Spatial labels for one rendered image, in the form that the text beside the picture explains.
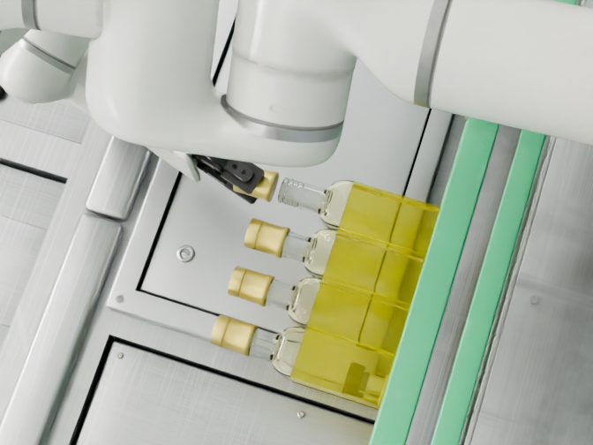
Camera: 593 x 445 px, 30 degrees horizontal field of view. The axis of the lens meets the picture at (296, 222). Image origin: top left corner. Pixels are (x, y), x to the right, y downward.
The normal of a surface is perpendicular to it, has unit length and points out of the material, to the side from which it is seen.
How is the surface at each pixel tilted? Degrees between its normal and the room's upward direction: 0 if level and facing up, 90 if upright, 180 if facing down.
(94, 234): 90
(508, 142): 90
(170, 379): 90
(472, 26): 86
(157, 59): 116
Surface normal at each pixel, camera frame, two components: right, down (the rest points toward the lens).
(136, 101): -0.11, 0.38
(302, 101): 0.22, 0.42
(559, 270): -0.04, -0.25
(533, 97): -0.29, 0.61
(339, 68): 0.69, 0.42
